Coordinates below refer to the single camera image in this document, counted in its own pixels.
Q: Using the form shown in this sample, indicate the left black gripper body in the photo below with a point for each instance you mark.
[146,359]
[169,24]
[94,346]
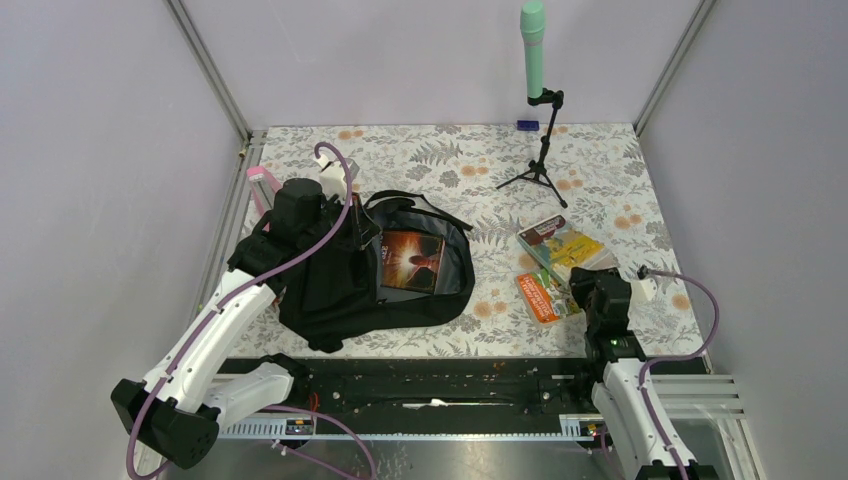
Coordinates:
[331,211]

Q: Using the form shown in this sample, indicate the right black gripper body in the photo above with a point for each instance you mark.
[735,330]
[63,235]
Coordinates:
[582,290]

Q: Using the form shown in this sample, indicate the yellow green children book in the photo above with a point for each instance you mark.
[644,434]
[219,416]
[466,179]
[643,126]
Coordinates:
[559,247]

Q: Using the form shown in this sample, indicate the black fabric student bag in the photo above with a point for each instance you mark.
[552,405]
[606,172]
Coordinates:
[338,294]

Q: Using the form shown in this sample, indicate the dark cover book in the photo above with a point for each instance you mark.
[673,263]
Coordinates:
[411,260]

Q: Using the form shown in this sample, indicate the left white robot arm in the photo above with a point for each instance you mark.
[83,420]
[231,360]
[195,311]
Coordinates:
[176,410]

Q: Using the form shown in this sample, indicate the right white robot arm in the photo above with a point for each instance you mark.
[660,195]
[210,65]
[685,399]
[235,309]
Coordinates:
[617,378]

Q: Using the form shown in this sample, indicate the pink metronome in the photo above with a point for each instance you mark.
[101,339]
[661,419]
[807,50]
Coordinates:
[264,186]

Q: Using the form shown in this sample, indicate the orange cover booklet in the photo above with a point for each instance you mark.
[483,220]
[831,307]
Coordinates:
[546,301]

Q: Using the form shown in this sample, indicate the black microphone tripod stand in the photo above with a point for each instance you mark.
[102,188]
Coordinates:
[537,171]

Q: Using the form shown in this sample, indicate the floral table mat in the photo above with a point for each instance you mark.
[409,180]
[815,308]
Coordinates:
[598,169]

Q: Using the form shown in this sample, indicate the small blue box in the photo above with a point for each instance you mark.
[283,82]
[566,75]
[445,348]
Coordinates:
[527,125]

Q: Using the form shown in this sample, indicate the green microphone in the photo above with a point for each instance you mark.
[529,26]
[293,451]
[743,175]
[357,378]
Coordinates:
[532,29]

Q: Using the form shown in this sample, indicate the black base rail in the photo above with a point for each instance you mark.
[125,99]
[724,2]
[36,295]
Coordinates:
[435,395]

